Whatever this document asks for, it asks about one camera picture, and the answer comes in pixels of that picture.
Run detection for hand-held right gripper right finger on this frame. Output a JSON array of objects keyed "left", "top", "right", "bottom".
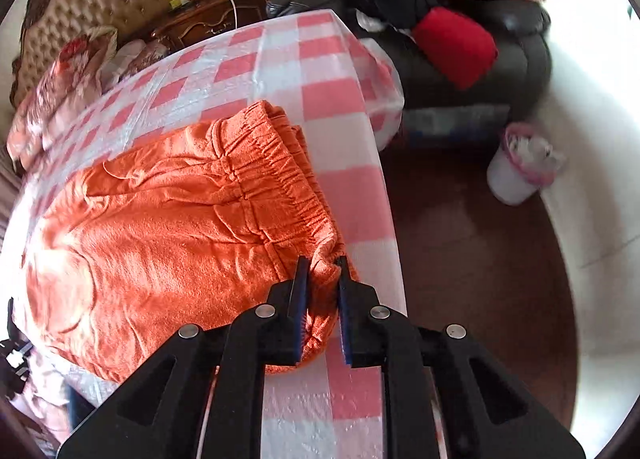
[{"left": 336, "top": 255, "right": 586, "bottom": 459}]

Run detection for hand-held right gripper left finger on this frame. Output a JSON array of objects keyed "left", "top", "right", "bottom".
[{"left": 56, "top": 255, "right": 313, "bottom": 459}]

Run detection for orange pants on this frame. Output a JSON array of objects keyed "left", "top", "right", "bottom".
[{"left": 20, "top": 100, "right": 358, "bottom": 384}]

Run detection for floral bed sheet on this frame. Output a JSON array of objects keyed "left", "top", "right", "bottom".
[{"left": 10, "top": 349, "right": 101, "bottom": 440}]

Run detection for white trash bin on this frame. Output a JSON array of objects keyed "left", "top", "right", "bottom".
[{"left": 486, "top": 122, "right": 568, "bottom": 206}]

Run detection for pink white checkered bed cover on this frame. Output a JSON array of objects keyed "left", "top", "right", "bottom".
[{"left": 7, "top": 9, "right": 408, "bottom": 459}]

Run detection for pink floral pillow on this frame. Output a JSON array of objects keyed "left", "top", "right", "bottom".
[{"left": 7, "top": 26, "right": 121, "bottom": 172}]

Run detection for red cushion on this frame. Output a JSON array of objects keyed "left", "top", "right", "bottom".
[{"left": 411, "top": 6, "right": 500, "bottom": 91}]

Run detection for brown patterned pillow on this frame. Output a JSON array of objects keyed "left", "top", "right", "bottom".
[{"left": 97, "top": 39, "right": 171, "bottom": 90}]

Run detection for dark wooden nightstand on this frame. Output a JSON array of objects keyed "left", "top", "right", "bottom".
[{"left": 150, "top": 0, "right": 278, "bottom": 52}]

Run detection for dark leather sofa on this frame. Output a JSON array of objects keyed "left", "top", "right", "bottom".
[{"left": 265, "top": 0, "right": 553, "bottom": 126}]

